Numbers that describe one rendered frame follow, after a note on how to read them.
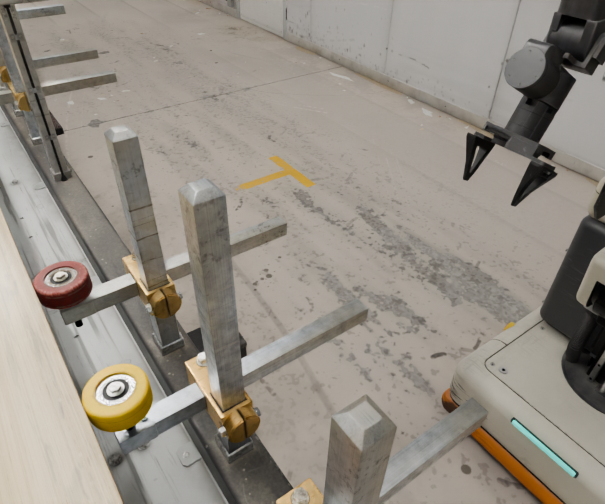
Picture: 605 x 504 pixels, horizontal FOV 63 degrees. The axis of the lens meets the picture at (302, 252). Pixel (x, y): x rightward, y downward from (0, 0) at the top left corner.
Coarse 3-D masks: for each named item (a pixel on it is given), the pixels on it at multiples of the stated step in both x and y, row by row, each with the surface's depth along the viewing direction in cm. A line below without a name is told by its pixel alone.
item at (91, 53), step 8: (88, 48) 177; (40, 56) 170; (48, 56) 170; (56, 56) 170; (64, 56) 172; (72, 56) 173; (80, 56) 175; (88, 56) 176; (96, 56) 178; (40, 64) 169; (48, 64) 170; (56, 64) 172
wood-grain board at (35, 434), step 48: (0, 240) 84; (0, 288) 75; (0, 336) 68; (48, 336) 68; (0, 384) 62; (48, 384) 62; (0, 432) 57; (48, 432) 57; (0, 480) 52; (48, 480) 52; (96, 480) 53
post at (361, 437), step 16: (368, 400) 37; (336, 416) 36; (352, 416) 36; (368, 416) 36; (384, 416) 36; (336, 432) 37; (352, 432) 35; (368, 432) 35; (384, 432) 36; (336, 448) 38; (352, 448) 36; (368, 448) 35; (384, 448) 37; (336, 464) 39; (352, 464) 37; (368, 464) 37; (384, 464) 39; (336, 480) 41; (352, 480) 38; (368, 480) 39; (336, 496) 42; (352, 496) 39; (368, 496) 41
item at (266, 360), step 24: (336, 312) 83; (360, 312) 83; (288, 336) 79; (312, 336) 79; (336, 336) 83; (264, 360) 75; (288, 360) 78; (192, 384) 72; (168, 408) 68; (192, 408) 70; (120, 432) 66; (144, 432) 66
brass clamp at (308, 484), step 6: (306, 480) 59; (300, 486) 59; (306, 486) 59; (312, 486) 59; (288, 492) 58; (312, 492) 58; (318, 492) 58; (282, 498) 58; (288, 498) 58; (312, 498) 58; (318, 498) 58
